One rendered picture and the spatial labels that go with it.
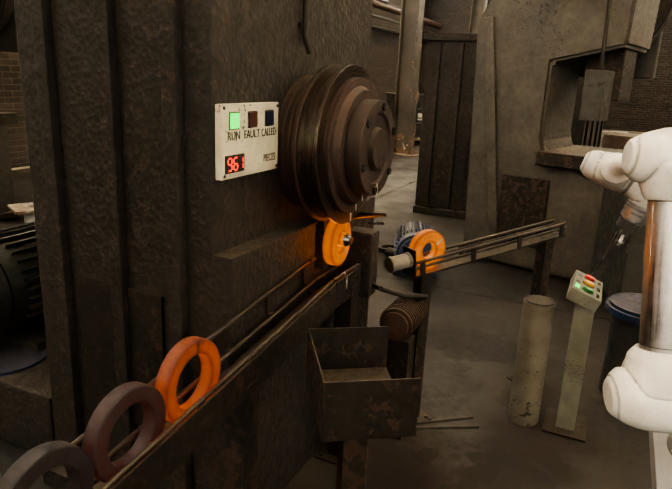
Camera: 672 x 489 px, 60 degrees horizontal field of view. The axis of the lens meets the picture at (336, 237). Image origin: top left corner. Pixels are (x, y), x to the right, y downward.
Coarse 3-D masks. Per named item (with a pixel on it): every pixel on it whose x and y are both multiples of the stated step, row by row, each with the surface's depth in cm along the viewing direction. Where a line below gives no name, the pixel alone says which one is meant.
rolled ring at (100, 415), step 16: (128, 384) 108; (144, 384) 110; (112, 400) 104; (128, 400) 106; (144, 400) 110; (160, 400) 114; (96, 416) 102; (112, 416) 103; (144, 416) 115; (160, 416) 115; (96, 432) 101; (144, 432) 115; (160, 432) 116; (96, 448) 101; (96, 464) 101; (112, 464) 105
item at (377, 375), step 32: (320, 352) 144; (352, 352) 146; (384, 352) 147; (320, 384) 122; (352, 384) 119; (384, 384) 120; (416, 384) 121; (320, 416) 122; (352, 416) 121; (384, 416) 122; (416, 416) 123; (352, 448) 137; (352, 480) 140
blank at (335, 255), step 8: (328, 224) 180; (336, 224) 179; (344, 224) 184; (328, 232) 178; (336, 232) 179; (344, 232) 185; (328, 240) 177; (336, 240) 180; (328, 248) 178; (336, 248) 181; (344, 248) 187; (328, 256) 179; (336, 256) 182; (344, 256) 188; (336, 264) 183
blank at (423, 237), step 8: (424, 232) 215; (432, 232) 216; (416, 240) 214; (424, 240) 215; (432, 240) 217; (440, 240) 219; (416, 248) 214; (432, 248) 221; (440, 248) 220; (416, 256) 215; (432, 256) 220
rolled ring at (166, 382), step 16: (192, 336) 125; (176, 352) 119; (192, 352) 121; (208, 352) 127; (160, 368) 117; (176, 368) 117; (208, 368) 130; (160, 384) 116; (176, 384) 118; (208, 384) 129; (176, 400) 119; (192, 400) 127; (176, 416) 120
